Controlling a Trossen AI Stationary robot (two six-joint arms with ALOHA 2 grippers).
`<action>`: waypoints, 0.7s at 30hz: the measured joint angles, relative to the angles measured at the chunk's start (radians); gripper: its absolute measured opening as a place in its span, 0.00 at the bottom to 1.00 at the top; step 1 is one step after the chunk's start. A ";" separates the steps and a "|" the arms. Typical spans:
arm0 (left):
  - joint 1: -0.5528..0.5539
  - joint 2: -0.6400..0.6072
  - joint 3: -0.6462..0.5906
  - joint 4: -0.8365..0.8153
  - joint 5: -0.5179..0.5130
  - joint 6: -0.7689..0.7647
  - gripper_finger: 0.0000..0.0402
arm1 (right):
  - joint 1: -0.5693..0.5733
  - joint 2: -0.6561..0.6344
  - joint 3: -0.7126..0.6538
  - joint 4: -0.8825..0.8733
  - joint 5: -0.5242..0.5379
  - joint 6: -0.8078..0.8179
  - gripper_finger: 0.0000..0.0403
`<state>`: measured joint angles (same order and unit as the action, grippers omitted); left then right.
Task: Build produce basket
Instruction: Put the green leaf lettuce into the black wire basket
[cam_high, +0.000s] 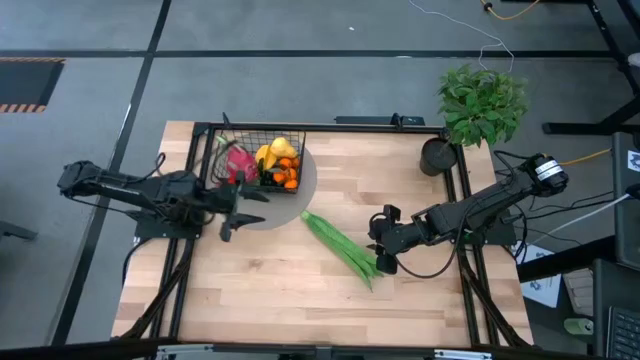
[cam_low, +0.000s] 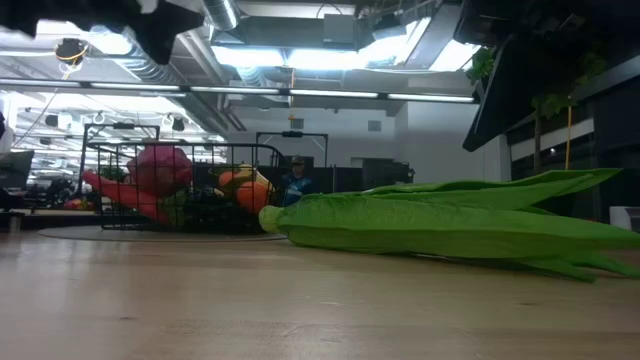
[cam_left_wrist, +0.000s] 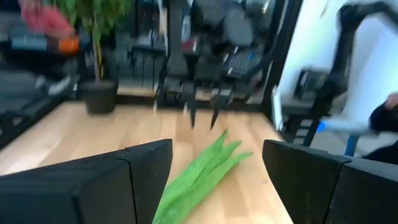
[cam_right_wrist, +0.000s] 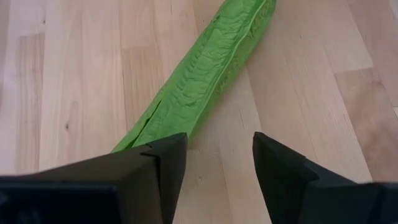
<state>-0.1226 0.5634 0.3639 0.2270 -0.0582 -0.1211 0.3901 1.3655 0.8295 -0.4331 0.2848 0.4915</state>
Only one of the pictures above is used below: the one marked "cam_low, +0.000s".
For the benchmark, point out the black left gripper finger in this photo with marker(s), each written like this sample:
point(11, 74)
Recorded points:
point(170, 30)

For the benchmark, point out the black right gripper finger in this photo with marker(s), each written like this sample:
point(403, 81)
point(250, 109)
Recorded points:
point(500, 100)

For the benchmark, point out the pink dragon fruit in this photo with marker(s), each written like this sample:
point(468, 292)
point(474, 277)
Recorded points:
point(160, 170)

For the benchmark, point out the green corn husk vegetable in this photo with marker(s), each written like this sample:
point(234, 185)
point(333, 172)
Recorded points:
point(425, 225)

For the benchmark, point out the red carrot with green leaves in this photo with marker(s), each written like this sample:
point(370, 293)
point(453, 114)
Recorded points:
point(125, 195)

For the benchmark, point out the yellow banana in basket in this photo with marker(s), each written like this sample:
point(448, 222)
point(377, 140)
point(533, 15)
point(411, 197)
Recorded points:
point(250, 175)

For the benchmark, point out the hanging black dome fixture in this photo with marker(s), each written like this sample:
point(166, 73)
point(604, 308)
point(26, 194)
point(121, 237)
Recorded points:
point(71, 50)

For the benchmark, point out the green potted plant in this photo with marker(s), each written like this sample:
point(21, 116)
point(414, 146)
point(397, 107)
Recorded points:
point(555, 102)

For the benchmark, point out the yellow vertical pole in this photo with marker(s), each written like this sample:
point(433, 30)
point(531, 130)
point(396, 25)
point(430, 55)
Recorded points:
point(568, 145)

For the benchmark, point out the black background cabinet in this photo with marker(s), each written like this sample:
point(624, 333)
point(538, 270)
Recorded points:
point(385, 172)

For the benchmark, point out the small orange tangerine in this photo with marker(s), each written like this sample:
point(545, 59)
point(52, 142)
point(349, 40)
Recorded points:
point(227, 179)

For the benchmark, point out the dark computer monitor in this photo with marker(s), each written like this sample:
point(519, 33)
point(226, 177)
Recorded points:
point(15, 170)

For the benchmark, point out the long ceiling light bar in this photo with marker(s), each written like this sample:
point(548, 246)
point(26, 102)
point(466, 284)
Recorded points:
point(330, 94)

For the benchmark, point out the person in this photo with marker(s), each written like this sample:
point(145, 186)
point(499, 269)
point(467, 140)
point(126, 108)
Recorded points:
point(296, 187)

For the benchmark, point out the black background rig frame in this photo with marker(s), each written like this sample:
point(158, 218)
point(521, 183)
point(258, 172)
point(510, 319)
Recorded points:
point(86, 131)
point(292, 133)

